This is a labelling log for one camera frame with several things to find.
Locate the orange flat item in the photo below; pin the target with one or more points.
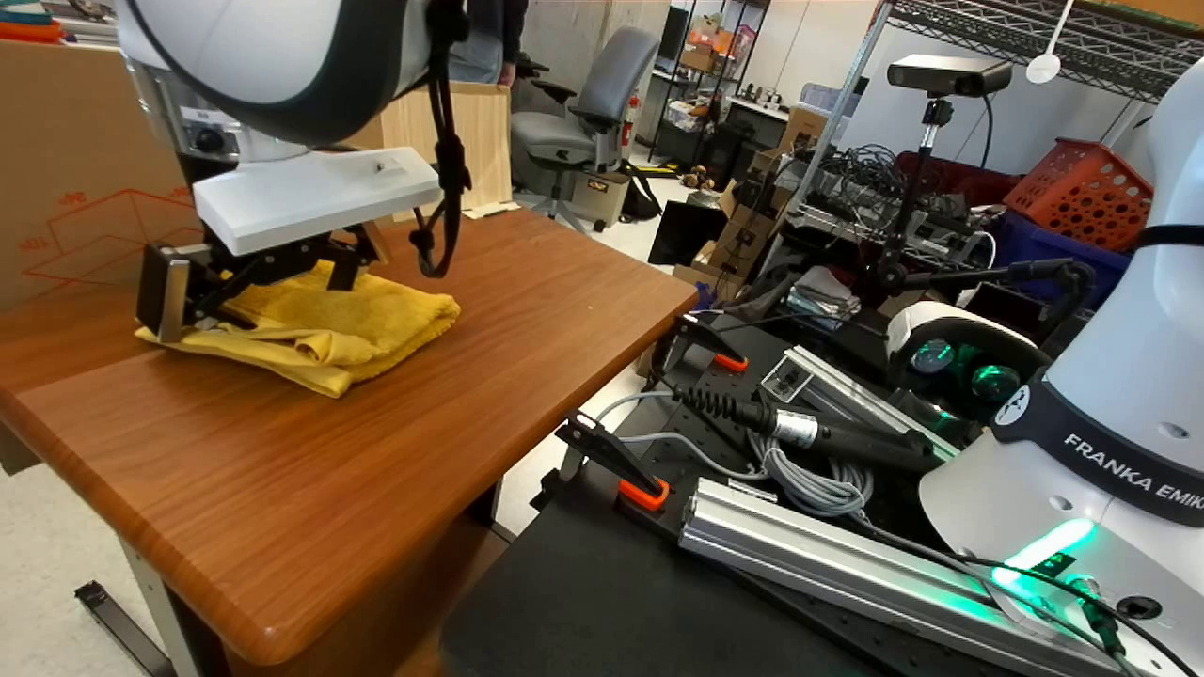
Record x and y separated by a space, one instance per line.
26 33

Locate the black flat monitor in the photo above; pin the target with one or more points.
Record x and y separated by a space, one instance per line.
684 231

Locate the white VR headset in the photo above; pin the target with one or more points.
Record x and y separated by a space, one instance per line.
960 353

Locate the yellow towel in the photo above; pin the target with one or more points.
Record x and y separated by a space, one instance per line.
340 330

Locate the grey office chair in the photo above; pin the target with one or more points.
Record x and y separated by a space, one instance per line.
567 132

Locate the white round lamp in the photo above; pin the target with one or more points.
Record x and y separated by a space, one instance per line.
1042 65

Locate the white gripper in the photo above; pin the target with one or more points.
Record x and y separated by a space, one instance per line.
312 194

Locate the black camera on stand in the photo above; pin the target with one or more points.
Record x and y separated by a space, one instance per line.
945 75

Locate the silver aluminium rail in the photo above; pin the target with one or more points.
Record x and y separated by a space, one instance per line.
814 546

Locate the black mat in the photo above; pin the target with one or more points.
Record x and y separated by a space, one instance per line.
602 602

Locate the grey metal desk leg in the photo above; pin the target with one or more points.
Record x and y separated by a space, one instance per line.
153 616

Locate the person in blue jeans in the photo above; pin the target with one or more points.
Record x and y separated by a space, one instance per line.
481 58

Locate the red plastic basket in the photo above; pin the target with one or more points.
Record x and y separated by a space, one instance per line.
1077 190

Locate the blue plastic bin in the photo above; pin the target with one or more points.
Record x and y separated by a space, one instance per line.
1047 245

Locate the large brown cardboard box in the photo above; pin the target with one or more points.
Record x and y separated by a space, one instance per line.
77 152

